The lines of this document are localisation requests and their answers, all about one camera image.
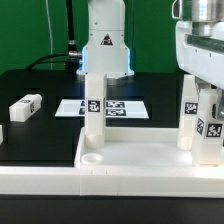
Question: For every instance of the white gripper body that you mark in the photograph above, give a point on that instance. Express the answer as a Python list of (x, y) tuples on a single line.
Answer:
[(202, 57)]

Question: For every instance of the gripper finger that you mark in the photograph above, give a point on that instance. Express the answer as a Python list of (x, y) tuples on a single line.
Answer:
[(219, 105)]

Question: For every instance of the white desk tabletop tray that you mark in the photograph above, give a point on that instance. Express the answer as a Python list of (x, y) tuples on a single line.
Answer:
[(135, 147)]

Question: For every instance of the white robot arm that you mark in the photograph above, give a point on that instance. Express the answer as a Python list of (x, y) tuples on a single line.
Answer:
[(199, 35)]

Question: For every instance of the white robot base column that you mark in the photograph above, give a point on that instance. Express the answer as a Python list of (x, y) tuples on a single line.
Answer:
[(106, 51)]

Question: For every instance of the white sheet with fiducial tags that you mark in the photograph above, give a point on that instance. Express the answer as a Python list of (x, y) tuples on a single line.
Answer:
[(114, 109)]

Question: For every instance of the white block at left edge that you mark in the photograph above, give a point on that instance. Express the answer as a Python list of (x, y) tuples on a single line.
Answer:
[(1, 134)]

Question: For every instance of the white front fence rail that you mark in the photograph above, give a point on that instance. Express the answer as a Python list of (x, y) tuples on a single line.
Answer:
[(113, 181)]

